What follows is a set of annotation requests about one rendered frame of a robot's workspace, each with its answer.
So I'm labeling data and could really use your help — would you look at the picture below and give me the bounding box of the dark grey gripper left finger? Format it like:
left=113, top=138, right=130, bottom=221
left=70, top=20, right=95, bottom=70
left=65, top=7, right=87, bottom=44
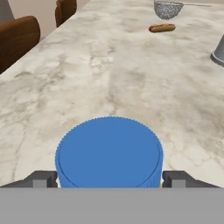
left=3, top=170, right=59, bottom=189

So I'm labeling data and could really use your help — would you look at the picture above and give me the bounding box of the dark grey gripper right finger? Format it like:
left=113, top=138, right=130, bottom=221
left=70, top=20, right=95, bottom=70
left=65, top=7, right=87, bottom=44
left=162, top=170, right=220, bottom=189

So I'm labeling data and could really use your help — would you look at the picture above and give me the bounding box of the blue-lidded mayonnaise jar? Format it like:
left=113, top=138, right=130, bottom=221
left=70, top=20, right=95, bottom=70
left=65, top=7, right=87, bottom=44
left=54, top=115, right=165, bottom=189

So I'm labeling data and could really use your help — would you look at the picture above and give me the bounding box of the grey metal cone-shaped vessel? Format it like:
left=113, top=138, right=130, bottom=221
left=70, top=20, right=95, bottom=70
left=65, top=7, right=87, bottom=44
left=210, top=34, right=224, bottom=67

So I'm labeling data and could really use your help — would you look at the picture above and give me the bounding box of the brown wooden chair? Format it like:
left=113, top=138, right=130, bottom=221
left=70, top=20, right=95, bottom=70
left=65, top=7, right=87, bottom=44
left=54, top=0, right=78, bottom=28
left=0, top=15, right=41, bottom=74

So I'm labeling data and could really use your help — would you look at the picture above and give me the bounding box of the hot dog in bun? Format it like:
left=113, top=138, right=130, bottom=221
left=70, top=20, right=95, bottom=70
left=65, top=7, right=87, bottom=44
left=148, top=24, right=177, bottom=33

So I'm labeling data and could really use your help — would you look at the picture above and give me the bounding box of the metal mesh strainer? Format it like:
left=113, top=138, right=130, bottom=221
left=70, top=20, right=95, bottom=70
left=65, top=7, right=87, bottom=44
left=153, top=0, right=212, bottom=20

